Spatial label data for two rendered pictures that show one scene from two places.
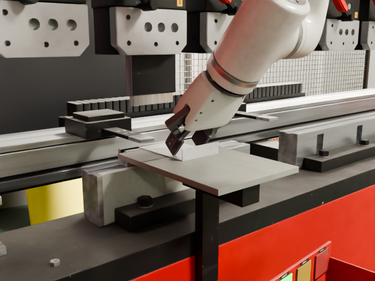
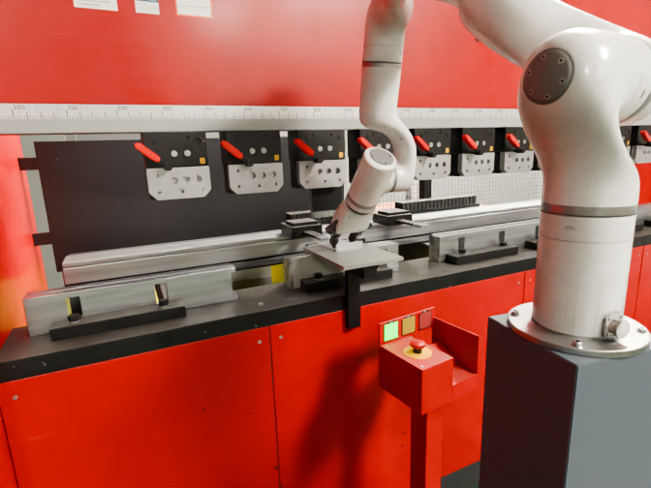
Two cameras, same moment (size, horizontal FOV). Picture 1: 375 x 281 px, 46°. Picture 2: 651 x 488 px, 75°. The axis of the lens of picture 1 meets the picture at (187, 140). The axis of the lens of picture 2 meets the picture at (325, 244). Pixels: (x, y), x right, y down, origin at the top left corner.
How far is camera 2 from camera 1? 0.49 m
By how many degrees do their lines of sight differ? 14
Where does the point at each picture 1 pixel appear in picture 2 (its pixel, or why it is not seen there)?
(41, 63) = not seen: hidden behind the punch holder
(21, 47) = (245, 188)
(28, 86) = (262, 202)
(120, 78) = not seen: hidden behind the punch
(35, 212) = not seen: hidden behind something
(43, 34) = (257, 180)
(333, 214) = (461, 294)
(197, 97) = (340, 214)
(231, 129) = (402, 231)
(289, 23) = (381, 175)
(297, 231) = (426, 303)
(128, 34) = (307, 176)
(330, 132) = (471, 236)
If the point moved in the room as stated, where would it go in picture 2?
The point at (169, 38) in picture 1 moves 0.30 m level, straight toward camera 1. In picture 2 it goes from (333, 176) to (309, 186)
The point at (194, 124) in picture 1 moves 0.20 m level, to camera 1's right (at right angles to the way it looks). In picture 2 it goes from (341, 229) to (416, 230)
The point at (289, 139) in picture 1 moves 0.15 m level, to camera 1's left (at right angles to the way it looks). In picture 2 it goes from (435, 240) to (392, 239)
